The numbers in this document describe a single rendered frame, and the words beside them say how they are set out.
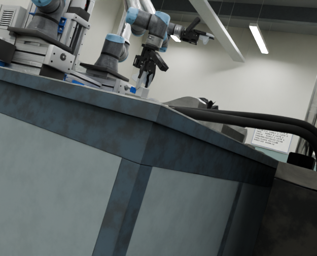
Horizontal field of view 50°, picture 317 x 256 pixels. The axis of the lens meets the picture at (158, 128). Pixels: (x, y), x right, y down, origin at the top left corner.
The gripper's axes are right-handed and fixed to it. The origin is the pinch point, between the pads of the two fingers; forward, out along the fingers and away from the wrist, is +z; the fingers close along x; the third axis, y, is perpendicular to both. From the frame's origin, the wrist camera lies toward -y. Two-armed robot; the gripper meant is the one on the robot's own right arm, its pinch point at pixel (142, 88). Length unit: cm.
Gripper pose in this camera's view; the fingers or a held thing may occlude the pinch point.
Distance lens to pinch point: 159.5
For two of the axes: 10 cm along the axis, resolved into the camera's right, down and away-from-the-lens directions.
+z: -3.3, 9.3, 1.6
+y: -7.6, -3.6, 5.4
